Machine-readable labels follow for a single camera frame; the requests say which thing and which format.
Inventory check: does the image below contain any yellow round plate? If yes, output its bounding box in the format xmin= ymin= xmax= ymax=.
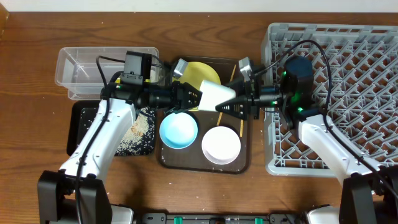
xmin=170 ymin=58 xmax=221 ymax=110

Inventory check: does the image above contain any grey dishwasher rack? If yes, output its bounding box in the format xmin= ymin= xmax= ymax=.
xmin=261 ymin=23 xmax=397 ymax=167

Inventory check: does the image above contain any dark brown serving tray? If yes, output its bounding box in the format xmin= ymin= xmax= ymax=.
xmin=157 ymin=55 xmax=254 ymax=174

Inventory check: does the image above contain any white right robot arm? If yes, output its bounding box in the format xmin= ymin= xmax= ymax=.
xmin=216 ymin=56 xmax=397 ymax=223

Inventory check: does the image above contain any black food waste tray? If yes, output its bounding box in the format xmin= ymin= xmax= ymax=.
xmin=67 ymin=101 xmax=139 ymax=156

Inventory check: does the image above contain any pink bowl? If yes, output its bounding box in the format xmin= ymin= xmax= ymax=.
xmin=201 ymin=126 xmax=241 ymax=165

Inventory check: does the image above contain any left wooden chopstick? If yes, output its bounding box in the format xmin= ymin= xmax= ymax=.
xmin=216 ymin=65 xmax=236 ymax=126

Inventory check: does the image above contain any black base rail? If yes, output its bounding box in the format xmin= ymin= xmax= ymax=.
xmin=133 ymin=213 xmax=308 ymax=224

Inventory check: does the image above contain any right wooden chopstick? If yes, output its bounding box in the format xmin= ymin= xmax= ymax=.
xmin=239 ymin=119 xmax=244 ymax=138

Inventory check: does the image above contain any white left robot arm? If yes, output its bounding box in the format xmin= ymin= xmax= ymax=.
xmin=37 ymin=81 xmax=202 ymax=223

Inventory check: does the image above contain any wooden chopstick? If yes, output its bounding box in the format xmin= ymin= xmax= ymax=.
xmin=239 ymin=119 xmax=244 ymax=138
xmin=216 ymin=65 xmax=236 ymax=126

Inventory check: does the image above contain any light blue bowl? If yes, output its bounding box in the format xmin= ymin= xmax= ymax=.
xmin=159 ymin=113 xmax=198 ymax=149

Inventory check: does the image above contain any white cup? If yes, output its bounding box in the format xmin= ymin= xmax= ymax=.
xmin=198 ymin=80 xmax=236 ymax=111

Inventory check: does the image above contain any clear plastic waste bin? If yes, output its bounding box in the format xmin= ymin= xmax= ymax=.
xmin=55 ymin=47 xmax=159 ymax=101

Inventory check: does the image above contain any white rice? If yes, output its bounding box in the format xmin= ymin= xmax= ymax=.
xmin=115 ymin=107 xmax=155 ymax=156

